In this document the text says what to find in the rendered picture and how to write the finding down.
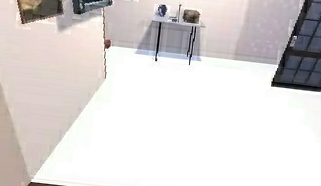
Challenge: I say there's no white table with black legs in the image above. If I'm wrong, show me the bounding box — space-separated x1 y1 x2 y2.
147 14 207 67

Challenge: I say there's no thin grey upright stand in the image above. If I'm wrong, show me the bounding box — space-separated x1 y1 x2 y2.
168 3 183 24

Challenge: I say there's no blue and white round object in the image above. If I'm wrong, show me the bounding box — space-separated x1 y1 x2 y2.
155 3 169 18

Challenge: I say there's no black glass panel door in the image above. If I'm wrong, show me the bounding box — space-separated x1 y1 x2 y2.
270 0 321 93

